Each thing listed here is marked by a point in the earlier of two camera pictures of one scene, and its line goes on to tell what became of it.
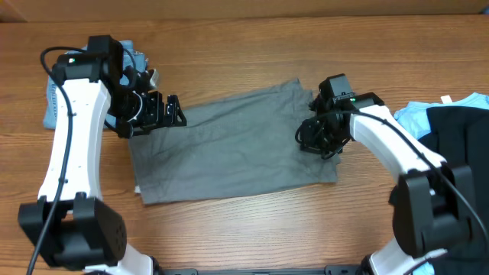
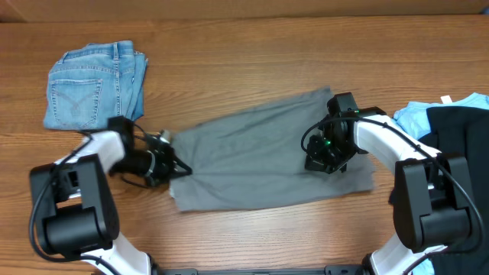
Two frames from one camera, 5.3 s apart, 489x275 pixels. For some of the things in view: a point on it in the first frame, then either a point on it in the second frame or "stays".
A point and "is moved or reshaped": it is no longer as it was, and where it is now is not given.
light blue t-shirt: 413,115 stays
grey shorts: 244,144 is moved or reshaped
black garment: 460,136 stays
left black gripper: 156,118 -> 166,170
